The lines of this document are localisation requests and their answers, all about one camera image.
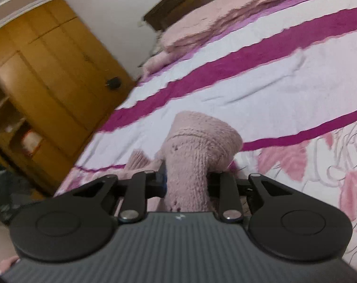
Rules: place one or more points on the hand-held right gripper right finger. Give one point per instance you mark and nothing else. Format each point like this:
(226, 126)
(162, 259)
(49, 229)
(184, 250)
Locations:
(225, 188)

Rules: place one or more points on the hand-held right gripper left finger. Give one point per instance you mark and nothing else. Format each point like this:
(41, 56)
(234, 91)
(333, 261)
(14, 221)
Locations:
(163, 179)

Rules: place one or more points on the pink knitted sweater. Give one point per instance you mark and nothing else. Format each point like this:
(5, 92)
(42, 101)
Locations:
(196, 153)

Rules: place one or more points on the dark clothes pile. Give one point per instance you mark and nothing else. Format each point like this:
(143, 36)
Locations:
(10, 188)

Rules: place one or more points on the small black wardrobe device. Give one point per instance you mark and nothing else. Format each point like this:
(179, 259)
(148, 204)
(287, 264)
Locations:
(113, 83)

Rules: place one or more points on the floral striped bed sheet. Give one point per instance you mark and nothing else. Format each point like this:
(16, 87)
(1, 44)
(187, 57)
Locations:
(270, 73)

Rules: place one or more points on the red and white package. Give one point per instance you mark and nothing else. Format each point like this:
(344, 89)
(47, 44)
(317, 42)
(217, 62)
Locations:
(31, 143)

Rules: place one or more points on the wooden wardrobe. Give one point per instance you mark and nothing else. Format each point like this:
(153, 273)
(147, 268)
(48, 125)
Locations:
(63, 64)

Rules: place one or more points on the pink folded quilt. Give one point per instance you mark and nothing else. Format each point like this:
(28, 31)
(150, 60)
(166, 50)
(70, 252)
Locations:
(225, 14)

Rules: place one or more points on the dark wooden headboard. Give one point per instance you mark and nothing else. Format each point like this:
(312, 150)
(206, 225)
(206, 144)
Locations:
(178, 6)

